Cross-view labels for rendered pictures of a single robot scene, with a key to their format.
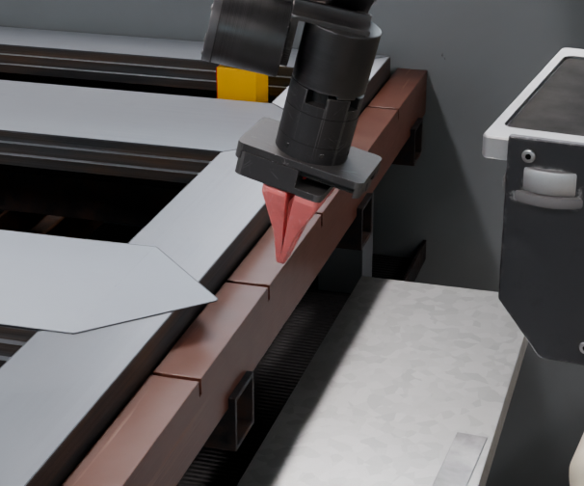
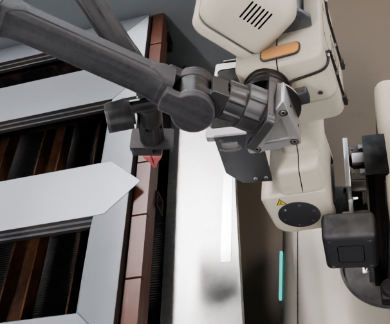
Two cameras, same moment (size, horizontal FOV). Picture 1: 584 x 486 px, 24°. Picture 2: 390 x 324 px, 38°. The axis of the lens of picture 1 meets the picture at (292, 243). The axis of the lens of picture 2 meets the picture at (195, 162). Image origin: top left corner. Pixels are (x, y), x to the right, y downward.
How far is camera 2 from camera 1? 0.53 m
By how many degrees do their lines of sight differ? 22
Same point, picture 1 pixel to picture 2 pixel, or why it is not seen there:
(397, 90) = (157, 29)
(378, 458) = (203, 193)
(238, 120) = not seen: hidden behind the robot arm
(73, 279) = (92, 187)
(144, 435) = (139, 243)
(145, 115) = (78, 87)
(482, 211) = (200, 51)
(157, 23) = not seen: hidden behind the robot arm
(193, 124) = (96, 86)
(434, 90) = (168, 18)
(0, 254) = (64, 183)
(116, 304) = (110, 195)
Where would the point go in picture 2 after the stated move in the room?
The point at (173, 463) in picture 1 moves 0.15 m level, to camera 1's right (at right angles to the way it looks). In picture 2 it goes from (150, 242) to (206, 220)
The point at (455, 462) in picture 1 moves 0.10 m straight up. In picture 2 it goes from (226, 186) to (217, 162)
